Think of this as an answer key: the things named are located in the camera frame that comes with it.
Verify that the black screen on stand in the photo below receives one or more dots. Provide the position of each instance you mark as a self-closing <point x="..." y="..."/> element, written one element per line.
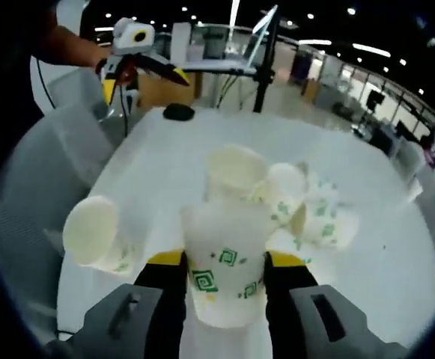
<point x="375" y="99"/>

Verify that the grey mesh office chair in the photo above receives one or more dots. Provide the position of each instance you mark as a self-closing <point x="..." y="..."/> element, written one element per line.
<point x="45" y="179"/>

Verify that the wooden cabinet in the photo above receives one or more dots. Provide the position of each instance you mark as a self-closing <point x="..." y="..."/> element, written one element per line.
<point x="157" y="93"/>

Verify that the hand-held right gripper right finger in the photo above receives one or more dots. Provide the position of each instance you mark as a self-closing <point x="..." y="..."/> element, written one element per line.
<point x="288" y="299"/>

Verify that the pile of paper cups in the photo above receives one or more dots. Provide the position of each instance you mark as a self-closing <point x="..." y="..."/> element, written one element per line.
<point x="236" y="168"/>

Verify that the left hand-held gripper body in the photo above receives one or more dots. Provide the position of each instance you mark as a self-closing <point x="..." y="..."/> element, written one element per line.
<point x="133" y="37"/>

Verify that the monitor on black stand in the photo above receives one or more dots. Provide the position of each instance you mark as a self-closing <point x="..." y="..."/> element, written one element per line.
<point x="264" y="30"/>

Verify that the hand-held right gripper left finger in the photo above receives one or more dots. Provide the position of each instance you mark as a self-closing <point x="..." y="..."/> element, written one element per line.
<point x="164" y="299"/>

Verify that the black computer mouse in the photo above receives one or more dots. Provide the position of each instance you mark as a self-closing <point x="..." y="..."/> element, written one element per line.
<point x="178" y="112"/>

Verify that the white table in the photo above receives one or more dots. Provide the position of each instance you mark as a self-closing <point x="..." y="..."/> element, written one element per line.
<point x="352" y="291"/>

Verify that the green-patterned paper cup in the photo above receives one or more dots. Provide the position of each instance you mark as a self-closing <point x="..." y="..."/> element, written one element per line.
<point x="90" y="228"/>
<point x="224" y="239"/>

